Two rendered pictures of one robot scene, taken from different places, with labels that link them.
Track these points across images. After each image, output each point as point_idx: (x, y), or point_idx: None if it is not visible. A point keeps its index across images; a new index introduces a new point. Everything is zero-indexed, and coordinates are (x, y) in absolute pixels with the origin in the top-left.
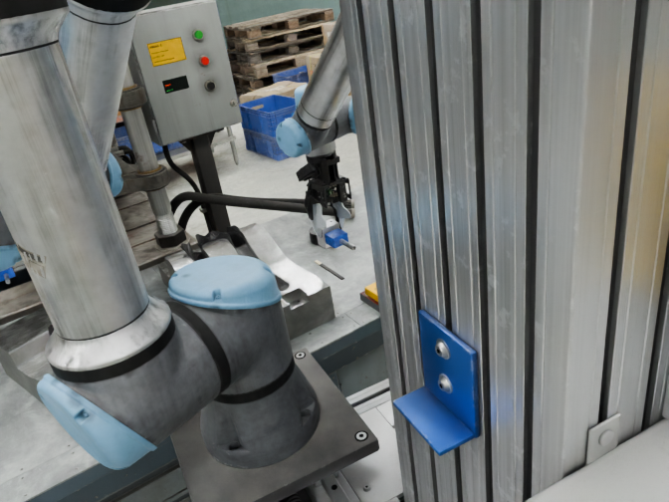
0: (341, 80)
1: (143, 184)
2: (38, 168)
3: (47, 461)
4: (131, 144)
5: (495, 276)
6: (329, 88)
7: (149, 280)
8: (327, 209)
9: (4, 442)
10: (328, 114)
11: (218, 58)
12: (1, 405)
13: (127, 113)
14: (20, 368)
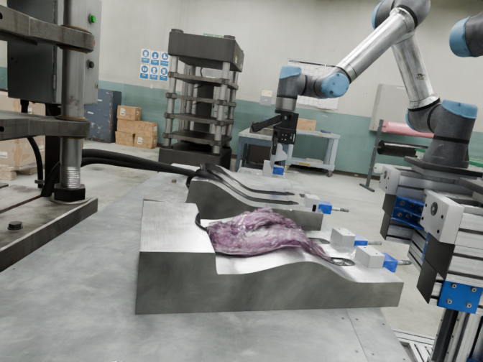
0: (379, 56)
1: (77, 129)
2: None
3: (357, 335)
4: (69, 87)
5: None
6: (372, 59)
7: (121, 218)
8: (192, 172)
9: (291, 350)
10: (359, 75)
11: (95, 45)
12: (205, 335)
13: (79, 54)
14: (221, 272)
